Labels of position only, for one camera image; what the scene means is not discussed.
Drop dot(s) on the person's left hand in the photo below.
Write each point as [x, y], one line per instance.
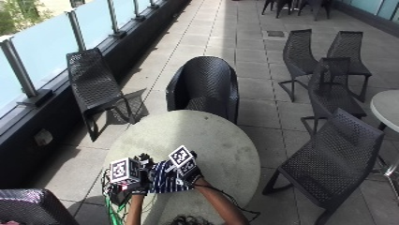
[141, 175]

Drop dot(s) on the floor drain cover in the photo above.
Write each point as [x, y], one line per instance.
[275, 33]

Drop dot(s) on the blue white striped cloth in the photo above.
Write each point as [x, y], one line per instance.
[162, 179]

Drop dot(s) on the person's right hand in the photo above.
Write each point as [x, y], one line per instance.
[189, 173]

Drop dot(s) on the black woven armchair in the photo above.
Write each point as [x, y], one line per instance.
[205, 84]
[29, 207]

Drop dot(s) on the group of black chairs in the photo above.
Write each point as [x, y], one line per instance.
[296, 6]

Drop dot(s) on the white marker cube glove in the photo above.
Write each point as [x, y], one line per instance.
[181, 157]
[123, 170]

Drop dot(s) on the black mesh lounge chair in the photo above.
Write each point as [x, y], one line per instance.
[93, 81]

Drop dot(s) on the white marker cube left glove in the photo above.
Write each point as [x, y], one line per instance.
[123, 170]

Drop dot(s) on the round grey table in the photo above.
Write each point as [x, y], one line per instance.
[199, 150]

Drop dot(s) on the round white table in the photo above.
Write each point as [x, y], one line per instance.
[385, 108]

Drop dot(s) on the glass balcony railing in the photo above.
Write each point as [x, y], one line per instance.
[45, 47]

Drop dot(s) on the white marker cube right glove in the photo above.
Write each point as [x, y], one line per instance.
[181, 157]

